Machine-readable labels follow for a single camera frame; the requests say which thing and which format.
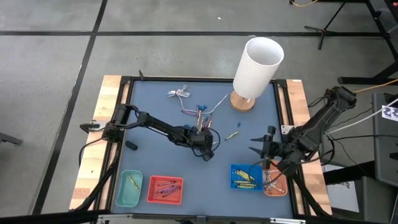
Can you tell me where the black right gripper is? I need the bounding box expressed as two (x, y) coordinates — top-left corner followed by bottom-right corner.
(249, 125), (293, 171)

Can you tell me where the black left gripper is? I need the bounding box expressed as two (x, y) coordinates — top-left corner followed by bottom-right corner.
(190, 127), (218, 162)

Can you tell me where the blue plastic basket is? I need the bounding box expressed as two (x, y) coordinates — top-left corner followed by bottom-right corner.
(229, 164), (265, 191)

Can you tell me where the round wooden lamp base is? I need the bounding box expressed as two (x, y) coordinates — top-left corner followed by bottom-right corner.
(229, 90), (257, 113)

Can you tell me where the orange plastic bin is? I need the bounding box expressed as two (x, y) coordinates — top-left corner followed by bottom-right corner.
(262, 160), (289, 197)

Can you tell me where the red plastic basket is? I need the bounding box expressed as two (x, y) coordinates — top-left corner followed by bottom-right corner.
(146, 175), (184, 206)

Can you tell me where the light wooden table board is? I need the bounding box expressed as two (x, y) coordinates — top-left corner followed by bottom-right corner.
(285, 79), (333, 215)
(68, 74), (124, 211)

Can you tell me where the green plastic bin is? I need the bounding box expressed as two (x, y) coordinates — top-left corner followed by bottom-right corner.
(114, 169), (144, 208)

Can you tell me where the black stand foot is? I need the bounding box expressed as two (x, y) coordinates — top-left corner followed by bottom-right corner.
(338, 57), (398, 85)

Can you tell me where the dark gray cabinet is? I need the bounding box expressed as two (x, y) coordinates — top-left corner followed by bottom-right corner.
(371, 92), (398, 187)

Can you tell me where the black tripod stand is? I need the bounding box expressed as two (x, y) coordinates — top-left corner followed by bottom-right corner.
(303, 0), (385, 50)

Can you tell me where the white fiducial marker card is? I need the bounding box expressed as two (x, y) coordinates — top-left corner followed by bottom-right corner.
(381, 105), (398, 122)

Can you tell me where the gray chair leg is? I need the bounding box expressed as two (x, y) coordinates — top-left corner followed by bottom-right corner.
(0, 132), (24, 146)

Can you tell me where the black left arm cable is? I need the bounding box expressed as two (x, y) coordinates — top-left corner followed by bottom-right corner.
(191, 127), (222, 158)

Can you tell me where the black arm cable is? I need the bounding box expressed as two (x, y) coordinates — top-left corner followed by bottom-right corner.
(248, 158), (290, 189)
(191, 127), (222, 158)

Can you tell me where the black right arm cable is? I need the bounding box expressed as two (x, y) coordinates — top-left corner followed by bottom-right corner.
(248, 158), (290, 189)

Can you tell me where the white lamp cable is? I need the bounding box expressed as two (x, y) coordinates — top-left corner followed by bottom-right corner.
(166, 88), (230, 115)

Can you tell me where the black floor cable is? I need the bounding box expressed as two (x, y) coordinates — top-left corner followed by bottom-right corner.
(307, 95), (327, 108)

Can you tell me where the black table frame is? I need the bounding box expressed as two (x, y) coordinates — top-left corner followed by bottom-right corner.
(93, 74), (312, 220)

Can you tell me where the silver frame rail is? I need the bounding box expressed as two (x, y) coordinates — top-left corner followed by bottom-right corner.
(96, 213), (307, 224)

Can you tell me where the black base cable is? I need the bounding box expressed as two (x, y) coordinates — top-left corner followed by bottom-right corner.
(78, 136), (108, 167)

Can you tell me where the yellow extension cable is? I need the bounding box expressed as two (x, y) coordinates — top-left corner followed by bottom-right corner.
(354, 79), (398, 94)

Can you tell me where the thin yellow floor cable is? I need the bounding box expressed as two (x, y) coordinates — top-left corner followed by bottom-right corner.
(290, 0), (320, 7)

